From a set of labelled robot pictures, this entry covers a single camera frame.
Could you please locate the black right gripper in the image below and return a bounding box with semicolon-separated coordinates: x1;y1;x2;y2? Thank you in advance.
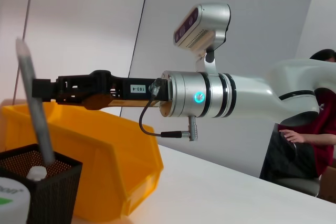
31;70;169;111

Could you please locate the grey pen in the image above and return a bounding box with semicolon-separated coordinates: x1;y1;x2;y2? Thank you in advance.
15;37;56;166

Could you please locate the clear green-label water bottle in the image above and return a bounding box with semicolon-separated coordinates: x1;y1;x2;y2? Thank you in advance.
0;176;32;224

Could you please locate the black mesh pen holder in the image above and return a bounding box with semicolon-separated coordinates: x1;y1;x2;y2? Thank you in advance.
0;144;83;224

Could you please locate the person's hand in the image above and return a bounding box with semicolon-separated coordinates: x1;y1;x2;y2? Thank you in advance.
278;129;307;144

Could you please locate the yellow plastic bin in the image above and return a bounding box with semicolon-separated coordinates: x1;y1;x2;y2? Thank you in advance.
0;102;165;221

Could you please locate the grey stool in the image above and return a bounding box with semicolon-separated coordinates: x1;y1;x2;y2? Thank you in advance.
272;176;321;198

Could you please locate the person in red shirt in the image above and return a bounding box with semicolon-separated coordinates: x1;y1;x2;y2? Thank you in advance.
259;49;336;180

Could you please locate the cardboard box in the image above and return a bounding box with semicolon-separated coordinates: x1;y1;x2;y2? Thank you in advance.
317;159;336;204

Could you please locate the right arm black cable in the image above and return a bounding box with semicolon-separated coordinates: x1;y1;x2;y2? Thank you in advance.
138;77;200;143

